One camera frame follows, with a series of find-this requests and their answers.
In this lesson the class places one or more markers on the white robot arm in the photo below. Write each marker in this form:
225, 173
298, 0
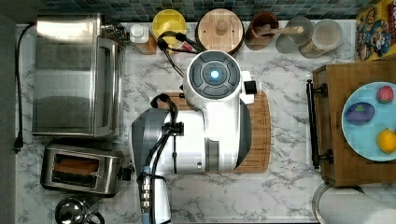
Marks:
212, 75

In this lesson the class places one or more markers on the black toaster lever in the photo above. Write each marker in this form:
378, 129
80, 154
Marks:
125, 173

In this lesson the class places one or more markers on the stainless steel toaster oven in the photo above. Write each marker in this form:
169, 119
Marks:
78, 73

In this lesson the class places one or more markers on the bread slice in toaster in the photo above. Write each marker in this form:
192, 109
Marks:
77, 166

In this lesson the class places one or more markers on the bamboo cutting board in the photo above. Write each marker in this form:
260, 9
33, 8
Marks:
258, 130

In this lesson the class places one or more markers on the dark canister with wooden lid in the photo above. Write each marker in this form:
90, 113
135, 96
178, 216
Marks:
220, 29

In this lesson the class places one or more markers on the brown wooden utensil cup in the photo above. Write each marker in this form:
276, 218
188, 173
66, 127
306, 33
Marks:
257, 35

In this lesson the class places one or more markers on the small spice jar white lid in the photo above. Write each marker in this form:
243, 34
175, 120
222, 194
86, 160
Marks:
143, 39

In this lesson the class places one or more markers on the yellow mug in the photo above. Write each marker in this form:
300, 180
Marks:
168, 20

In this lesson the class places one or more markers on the wooden spoon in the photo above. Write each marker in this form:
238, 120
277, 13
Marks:
280, 30

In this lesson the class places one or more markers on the clear glass jar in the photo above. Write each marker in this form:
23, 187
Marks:
287, 43

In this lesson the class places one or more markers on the wooden drawer box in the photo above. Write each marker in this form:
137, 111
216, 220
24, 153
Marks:
327, 92

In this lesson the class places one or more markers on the shiny metal kettle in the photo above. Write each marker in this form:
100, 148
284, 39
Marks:
78, 210

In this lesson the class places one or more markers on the purple toy eggplant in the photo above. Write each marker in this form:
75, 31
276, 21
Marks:
359, 113

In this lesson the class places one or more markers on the white paper towel roll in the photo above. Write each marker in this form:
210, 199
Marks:
332, 205

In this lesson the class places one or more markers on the light blue plate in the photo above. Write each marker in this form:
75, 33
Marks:
363, 137

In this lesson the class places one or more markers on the red toy strawberry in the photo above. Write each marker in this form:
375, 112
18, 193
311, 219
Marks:
385, 95

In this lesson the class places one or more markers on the yellow toy lemon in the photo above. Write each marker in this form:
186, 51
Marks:
386, 141

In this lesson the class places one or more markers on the colourful cereal box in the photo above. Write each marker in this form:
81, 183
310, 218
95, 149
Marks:
376, 32

